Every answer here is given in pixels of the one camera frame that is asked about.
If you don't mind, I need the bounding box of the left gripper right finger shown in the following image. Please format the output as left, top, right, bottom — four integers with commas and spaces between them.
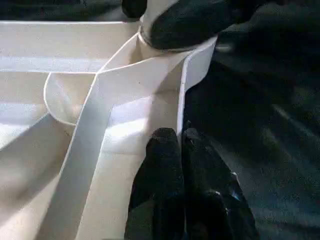
181, 121, 261, 240

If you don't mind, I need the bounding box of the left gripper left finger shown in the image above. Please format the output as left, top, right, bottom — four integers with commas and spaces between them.
124, 127, 186, 240

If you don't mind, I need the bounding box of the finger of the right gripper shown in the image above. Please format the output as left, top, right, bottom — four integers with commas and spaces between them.
150, 0, 258, 50
121, 0, 148, 20

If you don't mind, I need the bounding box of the white plastic table leg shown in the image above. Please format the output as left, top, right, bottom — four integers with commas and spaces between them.
138, 0, 180, 52

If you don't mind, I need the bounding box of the white plastic table top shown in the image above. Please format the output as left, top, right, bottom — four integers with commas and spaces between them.
0, 21, 219, 240

